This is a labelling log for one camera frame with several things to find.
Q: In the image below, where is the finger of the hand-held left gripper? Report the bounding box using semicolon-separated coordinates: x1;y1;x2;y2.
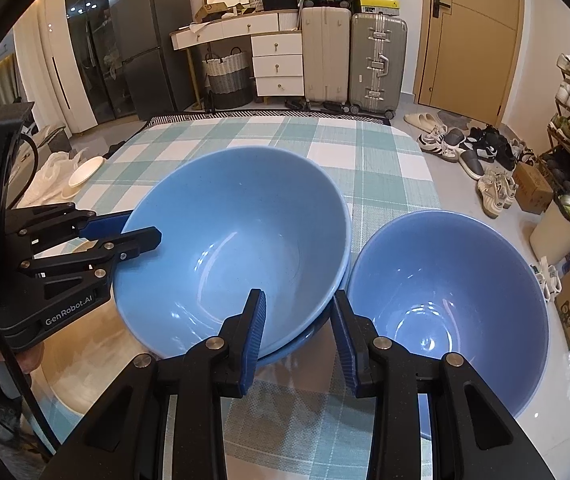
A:
6;203;132;252
9;226;163;289

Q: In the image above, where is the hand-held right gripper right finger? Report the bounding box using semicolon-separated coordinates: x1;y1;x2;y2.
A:
330;290;556;480

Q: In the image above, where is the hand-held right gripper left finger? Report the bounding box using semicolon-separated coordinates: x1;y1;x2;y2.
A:
50;288;267;480

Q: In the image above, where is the blue ceramic bowl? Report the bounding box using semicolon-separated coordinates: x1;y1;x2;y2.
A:
346;210;551;441
257;157;355;367
113;146;353;353

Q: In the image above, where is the cream ceramic plate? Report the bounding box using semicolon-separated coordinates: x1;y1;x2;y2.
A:
25;237;176;416

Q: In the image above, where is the person's left hand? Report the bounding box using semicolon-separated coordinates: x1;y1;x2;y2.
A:
0;345;46;377

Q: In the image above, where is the small white plate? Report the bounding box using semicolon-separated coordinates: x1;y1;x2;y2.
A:
67;156;106;189

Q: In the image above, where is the white plastic bag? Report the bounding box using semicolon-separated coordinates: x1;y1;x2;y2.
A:
24;147;90;207

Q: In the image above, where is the black glass cabinet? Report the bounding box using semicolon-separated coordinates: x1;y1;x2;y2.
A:
62;0;130;126

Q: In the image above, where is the woven laundry basket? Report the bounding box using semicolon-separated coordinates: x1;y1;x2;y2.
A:
201;47;252;110

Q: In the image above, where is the grey refrigerator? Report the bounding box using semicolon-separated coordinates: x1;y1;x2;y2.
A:
107;0;198;121

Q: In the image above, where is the pair of white shoes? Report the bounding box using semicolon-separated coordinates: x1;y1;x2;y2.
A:
532;256;564;302

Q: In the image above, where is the white dresser with drawers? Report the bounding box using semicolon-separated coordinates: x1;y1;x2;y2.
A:
171;9;306;107

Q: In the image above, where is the pile of assorted shoes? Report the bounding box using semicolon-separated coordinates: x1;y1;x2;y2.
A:
404;110;537;219

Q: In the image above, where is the open cardboard box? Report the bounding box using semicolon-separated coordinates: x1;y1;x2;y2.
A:
195;2;231;23

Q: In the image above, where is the white trash bin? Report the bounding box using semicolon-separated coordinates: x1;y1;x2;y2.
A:
530;194;570;264

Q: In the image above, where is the small brown cardboard box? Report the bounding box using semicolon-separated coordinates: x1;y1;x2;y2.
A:
512;162;555;216

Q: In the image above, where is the beige suitcase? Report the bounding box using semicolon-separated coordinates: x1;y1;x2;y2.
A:
300;6;352;111

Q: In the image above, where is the silver suitcase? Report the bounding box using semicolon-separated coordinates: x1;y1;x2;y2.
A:
349;12;409;116

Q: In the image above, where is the yellow and black shoe box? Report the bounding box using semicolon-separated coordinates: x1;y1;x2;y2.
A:
357;0;400;16

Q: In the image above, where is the wooden door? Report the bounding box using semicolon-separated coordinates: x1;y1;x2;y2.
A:
412;0;525;113

